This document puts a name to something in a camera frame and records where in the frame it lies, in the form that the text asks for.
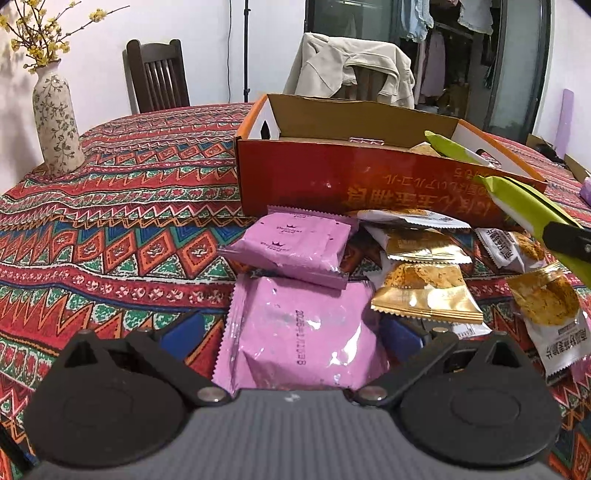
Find long green snack pack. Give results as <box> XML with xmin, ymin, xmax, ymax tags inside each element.
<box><xmin>475</xmin><ymin>174</ymin><xmax>591</xmax><ymax>278</ymax></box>

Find oat crisp packet white gold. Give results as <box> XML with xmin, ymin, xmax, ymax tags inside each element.
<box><xmin>507</xmin><ymin>263</ymin><xmax>590</xmax><ymax>378</ymax></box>

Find pink snack packet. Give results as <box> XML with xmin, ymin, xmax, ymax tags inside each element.
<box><xmin>212</xmin><ymin>275</ymin><xmax>389</xmax><ymax>395</ymax></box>
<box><xmin>219</xmin><ymin>206</ymin><xmax>359</xmax><ymax>290</ymax></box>

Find green white snack pack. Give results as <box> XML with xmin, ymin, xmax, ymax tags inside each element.
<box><xmin>425</xmin><ymin>130</ymin><xmax>492</xmax><ymax>167</ymax></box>

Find purple tissue pack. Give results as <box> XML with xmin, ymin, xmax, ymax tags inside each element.
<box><xmin>579</xmin><ymin>176</ymin><xmax>591</xmax><ymax>206</ymax></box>

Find cardboard box on floor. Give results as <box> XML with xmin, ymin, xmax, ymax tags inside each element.
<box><xmin>526</xmin><ymin>134</ymin><xmax>590</xmax><ymax>183</ymax></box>

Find purple rolled mat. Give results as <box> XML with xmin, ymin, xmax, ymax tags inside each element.
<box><xmin>554</xmin><ymin>89</ymin><xmax>575</xmax><ymax>159</ymax></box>

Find patterned red tablecloth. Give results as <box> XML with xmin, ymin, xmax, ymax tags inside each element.
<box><xmin>0</xmin><ymin>102</ymin><xmax>591</xmax><ymax>480</ymax></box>

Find orange cardboard pumpkin box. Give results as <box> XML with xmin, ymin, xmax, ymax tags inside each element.
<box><xmin>235</xmin><ymin>94</ymin><xmax>547</xmax><ymax>227</ymax></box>

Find white hanging top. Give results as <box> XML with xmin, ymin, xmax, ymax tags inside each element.
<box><xmin>458</xmin><ymin>0</ymin><xmax>493</xmax><ymax>35</ymax></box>

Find studio light on stand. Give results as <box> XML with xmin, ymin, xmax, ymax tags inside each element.
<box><xmin>242</xmin><ymin>0</ymin><xmax>250</xmax><ymax>103</ymax></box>

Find chair under beige jacket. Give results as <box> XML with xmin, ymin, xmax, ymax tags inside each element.
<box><xmin>334</xmin><ymin>66</ymin><xmax>388</xmax><ymax>102</ymax></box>

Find floral ceramic vase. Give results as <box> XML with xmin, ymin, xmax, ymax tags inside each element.
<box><xmin>32</xmin><ymin>61</ymin><xmax>85</xmax><ymax>178</ymax></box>

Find dark wooden chair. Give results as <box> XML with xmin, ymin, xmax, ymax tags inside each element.
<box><xmin>125</xmin><ymin>39</ymin><xmax>190</xmax><ymax>113</ymax></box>

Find light blue hanging shirt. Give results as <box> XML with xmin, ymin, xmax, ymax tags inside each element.
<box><xmin>400</xmin><ymin>0</ymin><xmax>434</xmax><ymax>43</ymax></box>

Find beige jacket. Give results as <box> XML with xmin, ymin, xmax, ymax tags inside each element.
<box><xmin>283</xmin><ymin>32</ymin><xmax>415</xmax><ymax>109</ymax></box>

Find yellow blossom branches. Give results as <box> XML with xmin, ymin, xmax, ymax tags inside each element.
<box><xmin>1</xmin><ymin>1</ymin><xmax>129</xmax><ymax>74</ymax></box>

